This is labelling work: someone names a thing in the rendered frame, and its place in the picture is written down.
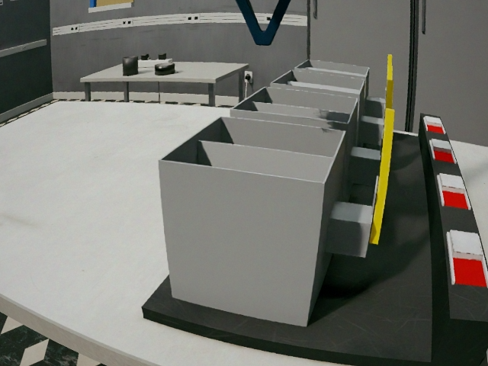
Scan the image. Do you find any grey open-top box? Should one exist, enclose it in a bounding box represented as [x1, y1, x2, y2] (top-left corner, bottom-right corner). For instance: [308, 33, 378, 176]
[270, 70, 384, 147]
[158, 108, 394, 327]
[230, 87, 384, 203]
[294, 59, 387, 118]

